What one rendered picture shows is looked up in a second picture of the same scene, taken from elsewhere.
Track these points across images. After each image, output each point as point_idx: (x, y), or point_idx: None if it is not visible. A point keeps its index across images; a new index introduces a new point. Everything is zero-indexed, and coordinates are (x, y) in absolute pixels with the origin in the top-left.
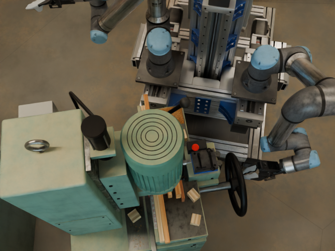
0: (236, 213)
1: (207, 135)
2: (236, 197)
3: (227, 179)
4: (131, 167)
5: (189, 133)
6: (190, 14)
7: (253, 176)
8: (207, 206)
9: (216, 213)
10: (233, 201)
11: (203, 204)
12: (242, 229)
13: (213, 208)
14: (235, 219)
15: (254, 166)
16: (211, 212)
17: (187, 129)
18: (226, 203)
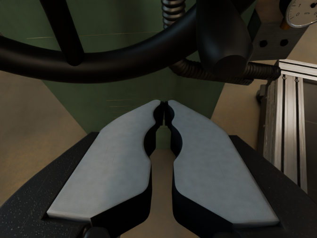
0: (149, 229)
1: (312, 182)
2: (178, 236)
3: (153, 36)
4: None
5: (307, 146)
6: None
7: (100, 162)
8: (168, 180)
9: (154, 191)
10: (19, 42)
11: (172, 174)
12: (120, 235)
13: (163, 189)
14: (140, 226)
15: (255, 205)
16: (158, 183)
17: (316, 143)
18: (170, 213)
